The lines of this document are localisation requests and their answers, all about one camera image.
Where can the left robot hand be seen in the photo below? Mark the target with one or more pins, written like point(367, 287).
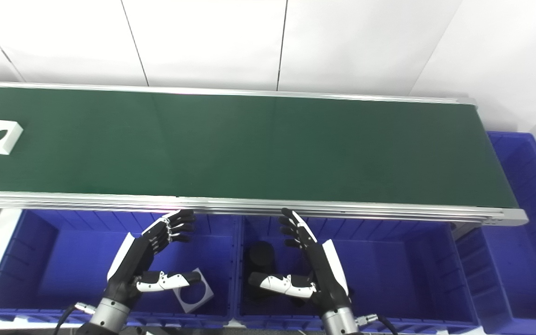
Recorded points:
point(133, 260)

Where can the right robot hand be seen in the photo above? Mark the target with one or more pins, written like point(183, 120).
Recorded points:
point(326, 274)

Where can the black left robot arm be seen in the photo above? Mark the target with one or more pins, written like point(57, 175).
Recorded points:
point(107, 316)

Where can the black cylinder part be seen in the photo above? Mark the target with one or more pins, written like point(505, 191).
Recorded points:
point(261, 256)

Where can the blue plastic bin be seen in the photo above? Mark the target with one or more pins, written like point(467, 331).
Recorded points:
point(524, 260)
point(63, 260)
point(403, 274)

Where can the green conveyor belt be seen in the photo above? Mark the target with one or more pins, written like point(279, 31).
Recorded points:
point(249, 144)
point(296, 210)

